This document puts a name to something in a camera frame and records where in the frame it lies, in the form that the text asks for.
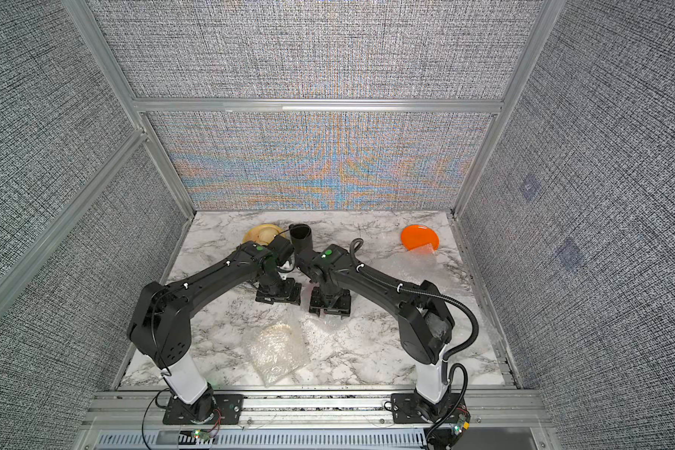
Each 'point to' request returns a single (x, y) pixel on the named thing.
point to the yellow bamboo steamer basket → (263, 233)
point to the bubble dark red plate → (324, 333)
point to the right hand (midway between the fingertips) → (324, 309)
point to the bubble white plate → (277, 349)
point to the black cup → (301, 236)
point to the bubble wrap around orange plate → (436, 266)
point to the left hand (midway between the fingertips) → (294, 300)
